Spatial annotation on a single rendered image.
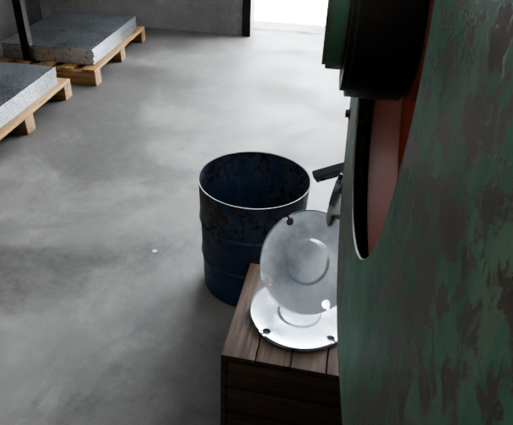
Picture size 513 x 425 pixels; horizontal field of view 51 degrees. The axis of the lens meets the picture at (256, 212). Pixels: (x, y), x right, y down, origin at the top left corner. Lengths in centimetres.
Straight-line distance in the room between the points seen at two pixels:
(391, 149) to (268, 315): 84
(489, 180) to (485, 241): 2
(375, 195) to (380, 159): 6
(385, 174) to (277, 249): 73
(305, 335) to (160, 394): 57
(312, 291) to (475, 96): 125
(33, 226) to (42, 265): 30
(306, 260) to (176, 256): 99
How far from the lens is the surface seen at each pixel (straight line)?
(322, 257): 146
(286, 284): 150
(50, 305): 223
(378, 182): 84
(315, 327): 157
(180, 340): 201
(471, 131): 24
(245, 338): 153
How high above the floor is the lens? 148
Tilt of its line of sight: 34 degrees down
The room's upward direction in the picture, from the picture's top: 3 degrees clockwise
